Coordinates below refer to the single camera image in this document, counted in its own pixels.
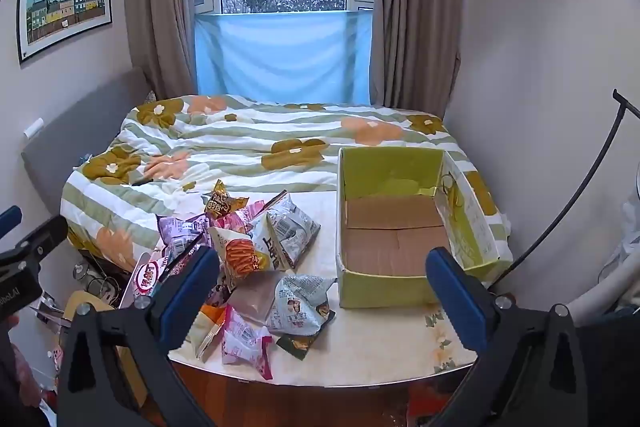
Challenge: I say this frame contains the dark green cracker packet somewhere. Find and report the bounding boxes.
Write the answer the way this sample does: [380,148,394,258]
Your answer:
[276,332,321,360]

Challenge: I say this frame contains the silver barcode chips bag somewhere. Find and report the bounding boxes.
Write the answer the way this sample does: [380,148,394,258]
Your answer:
[260,189,322,270]

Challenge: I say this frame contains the purple snack packet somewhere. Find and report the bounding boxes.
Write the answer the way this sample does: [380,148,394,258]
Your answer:
[157,213,211,268]

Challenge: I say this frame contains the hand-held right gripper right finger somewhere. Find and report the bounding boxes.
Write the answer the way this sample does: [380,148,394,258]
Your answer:
[425,247,590,427]

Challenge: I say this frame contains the small pink snack packet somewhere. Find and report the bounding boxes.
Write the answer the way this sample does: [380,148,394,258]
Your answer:
[221,307,276,380]

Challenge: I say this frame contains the floral striped blanket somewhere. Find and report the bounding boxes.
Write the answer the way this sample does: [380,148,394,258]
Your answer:
[60,94,511,273]

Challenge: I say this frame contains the orange yellow snack packet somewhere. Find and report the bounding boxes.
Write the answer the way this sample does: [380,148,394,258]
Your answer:
[195,304,228,358]

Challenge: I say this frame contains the orange fries snack bag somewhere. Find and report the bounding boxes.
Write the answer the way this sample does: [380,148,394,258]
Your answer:
[209,227,261,293]

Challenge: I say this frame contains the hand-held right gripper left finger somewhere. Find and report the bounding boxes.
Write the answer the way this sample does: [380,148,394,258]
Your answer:
[56,246,221,427]

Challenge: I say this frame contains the grey-blue cartoon face packet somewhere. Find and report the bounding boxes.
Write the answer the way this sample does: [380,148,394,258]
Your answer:
[265,274,337,337]

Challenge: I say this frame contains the black curved cable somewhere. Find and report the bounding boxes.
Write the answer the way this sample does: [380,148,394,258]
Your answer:
[492,89,640,293]

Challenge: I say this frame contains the person's left hand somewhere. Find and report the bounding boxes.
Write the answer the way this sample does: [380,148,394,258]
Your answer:
[0,314,43,408]

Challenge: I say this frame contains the red label snack packet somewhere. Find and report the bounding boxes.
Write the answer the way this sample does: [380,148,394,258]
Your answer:
[131,252,173,298]

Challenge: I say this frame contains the pale frosted snack packet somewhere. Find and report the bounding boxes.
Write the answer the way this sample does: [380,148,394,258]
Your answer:
[227,279,281,323]

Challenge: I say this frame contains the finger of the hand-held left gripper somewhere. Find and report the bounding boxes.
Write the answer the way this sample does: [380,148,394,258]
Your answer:
[0,215,68,275]
[0,205,23,238]

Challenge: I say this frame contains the light blue cloth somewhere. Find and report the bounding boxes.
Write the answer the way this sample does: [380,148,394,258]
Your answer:
[194,9,373,105]

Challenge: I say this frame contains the framed wall picture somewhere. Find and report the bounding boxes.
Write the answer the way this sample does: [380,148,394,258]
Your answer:
[16,0,113,66]

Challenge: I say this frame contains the brown star snack packet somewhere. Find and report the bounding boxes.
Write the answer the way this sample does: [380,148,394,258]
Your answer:
[202,179,249,220]

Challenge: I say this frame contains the grey headboard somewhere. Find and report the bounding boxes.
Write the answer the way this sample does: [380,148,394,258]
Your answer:
[20,67,153,218]

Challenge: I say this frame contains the green cardboard box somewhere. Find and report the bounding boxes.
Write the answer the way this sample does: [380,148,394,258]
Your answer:
[335,146,516,309]

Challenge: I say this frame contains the glass jar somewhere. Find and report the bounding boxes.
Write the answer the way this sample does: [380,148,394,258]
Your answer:
[72,259,101,293]

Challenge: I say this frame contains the brown curtain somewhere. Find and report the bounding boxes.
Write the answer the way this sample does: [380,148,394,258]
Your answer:
[370,0,468,118]
[122,0,223,100]

